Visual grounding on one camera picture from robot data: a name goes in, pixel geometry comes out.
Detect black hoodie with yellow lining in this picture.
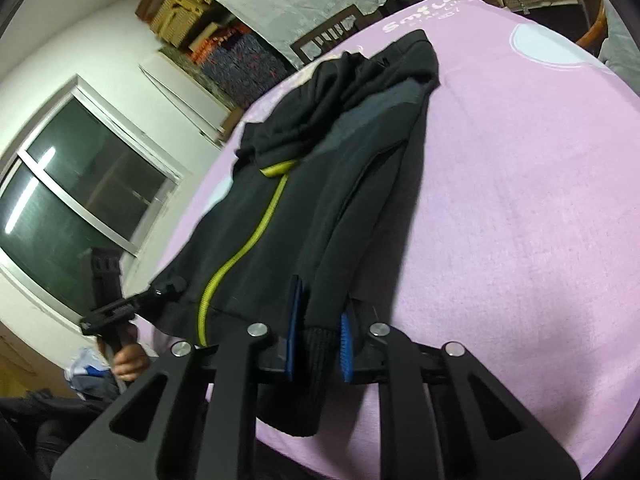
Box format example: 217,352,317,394
148,30,438,437

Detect person's left hand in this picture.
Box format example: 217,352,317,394
111,324,151,382

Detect pink printed bed sheet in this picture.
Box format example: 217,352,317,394
134,0,640,478

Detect dark patterned folded blanket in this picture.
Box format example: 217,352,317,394
190,21,294,110

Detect dark wooden chair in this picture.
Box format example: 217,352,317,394
290,4,383,65

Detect cardboard boxes stack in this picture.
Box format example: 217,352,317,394
134,0,221,51

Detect grey cushion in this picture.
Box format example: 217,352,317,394
599,0,640,94

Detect window with white frame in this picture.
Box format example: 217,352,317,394
1,75,186,323

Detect orange wooden chair frame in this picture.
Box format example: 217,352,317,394
576,4,608,52

